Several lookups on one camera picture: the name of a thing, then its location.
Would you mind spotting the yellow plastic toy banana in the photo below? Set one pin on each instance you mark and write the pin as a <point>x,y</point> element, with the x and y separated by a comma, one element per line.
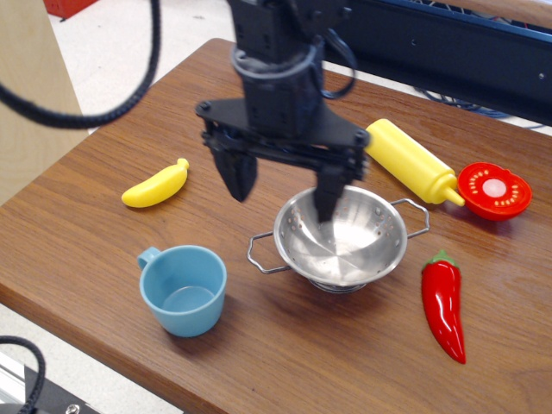
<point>158,188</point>

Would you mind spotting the steel colander with wire handles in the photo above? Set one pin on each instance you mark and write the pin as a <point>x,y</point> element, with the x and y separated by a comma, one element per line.
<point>364,241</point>

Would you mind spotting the aluminium rail base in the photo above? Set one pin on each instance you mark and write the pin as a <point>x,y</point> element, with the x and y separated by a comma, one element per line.
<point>17,381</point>

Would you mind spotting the red plastic tomato half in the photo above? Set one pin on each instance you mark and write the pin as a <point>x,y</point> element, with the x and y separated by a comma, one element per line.
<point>493,192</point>

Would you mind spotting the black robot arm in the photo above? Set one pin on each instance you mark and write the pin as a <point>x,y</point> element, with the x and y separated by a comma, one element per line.
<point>277,29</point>

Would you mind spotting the black metal frame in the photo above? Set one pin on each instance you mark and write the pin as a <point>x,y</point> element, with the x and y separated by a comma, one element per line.
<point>455,51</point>

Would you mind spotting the light wooden panel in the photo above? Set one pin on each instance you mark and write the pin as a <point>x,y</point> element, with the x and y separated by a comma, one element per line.
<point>32,67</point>

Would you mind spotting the yellow plastic mustard bottle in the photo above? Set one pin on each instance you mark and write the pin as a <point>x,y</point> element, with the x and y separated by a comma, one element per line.
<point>412,164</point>

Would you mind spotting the red box on floor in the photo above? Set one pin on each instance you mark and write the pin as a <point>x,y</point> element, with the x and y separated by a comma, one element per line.
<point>66,8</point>

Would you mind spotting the red plastic chili pepper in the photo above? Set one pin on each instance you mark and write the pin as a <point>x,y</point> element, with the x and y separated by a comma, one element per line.
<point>441,296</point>

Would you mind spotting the light blue plastic cup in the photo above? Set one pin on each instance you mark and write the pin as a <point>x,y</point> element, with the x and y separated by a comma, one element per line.
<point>184,287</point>

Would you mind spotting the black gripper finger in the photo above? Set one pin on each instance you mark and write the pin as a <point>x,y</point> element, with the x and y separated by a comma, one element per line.
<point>238,169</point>
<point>331,181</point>

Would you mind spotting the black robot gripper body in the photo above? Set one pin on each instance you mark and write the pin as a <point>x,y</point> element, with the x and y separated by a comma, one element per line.
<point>282,115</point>

